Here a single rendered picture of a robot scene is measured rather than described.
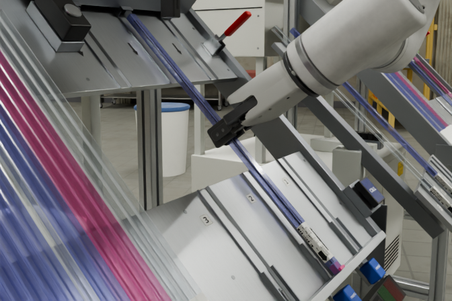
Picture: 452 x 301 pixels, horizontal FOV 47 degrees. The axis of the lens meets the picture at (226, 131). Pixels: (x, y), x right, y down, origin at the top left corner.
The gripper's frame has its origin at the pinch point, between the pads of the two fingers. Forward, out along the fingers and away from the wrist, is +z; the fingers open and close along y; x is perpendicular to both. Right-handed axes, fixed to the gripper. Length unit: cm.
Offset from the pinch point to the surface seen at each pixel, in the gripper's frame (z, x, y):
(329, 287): -4.7, 25.5, 4.9
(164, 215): 0.5, 8.0, 19.8
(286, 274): -1.8, 21.3, 7.7
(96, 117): 40, -25, -19
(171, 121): 202, -92, -257
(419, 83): 157, -58, -843
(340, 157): 3.5, 10.5, -39.4
